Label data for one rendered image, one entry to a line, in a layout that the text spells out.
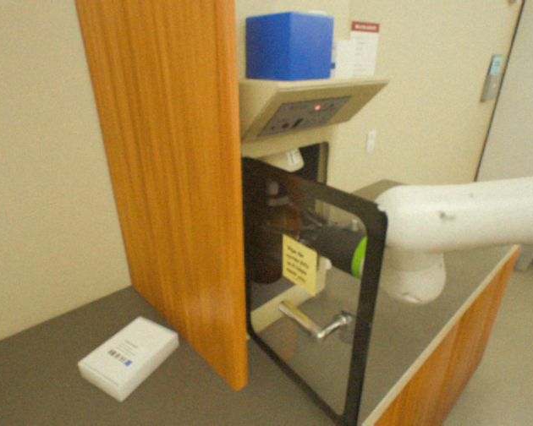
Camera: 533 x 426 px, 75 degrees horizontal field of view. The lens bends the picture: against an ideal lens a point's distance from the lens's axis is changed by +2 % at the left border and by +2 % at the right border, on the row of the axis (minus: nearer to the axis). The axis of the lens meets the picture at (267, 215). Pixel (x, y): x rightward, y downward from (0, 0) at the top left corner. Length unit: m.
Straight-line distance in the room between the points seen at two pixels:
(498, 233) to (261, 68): 0.41
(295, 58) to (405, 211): 0.27
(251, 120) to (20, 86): 0.53
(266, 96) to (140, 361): 0.57
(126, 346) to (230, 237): 0.40
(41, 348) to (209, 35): 0.77
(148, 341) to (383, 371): 0.51
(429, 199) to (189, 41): 0.39
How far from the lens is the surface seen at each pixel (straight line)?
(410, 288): 0.61
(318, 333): 0.49
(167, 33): 0.59
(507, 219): 0.54
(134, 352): 0.83
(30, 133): 0.94
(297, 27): 0.56
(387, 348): 0.89
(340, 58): 0.69
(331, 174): 0.86
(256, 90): 0.55
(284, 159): 0.76
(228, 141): 0.50
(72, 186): 0.98
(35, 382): 0.92
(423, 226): 0.51
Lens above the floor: 1.54
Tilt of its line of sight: 24 degrees down
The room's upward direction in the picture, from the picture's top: straight up
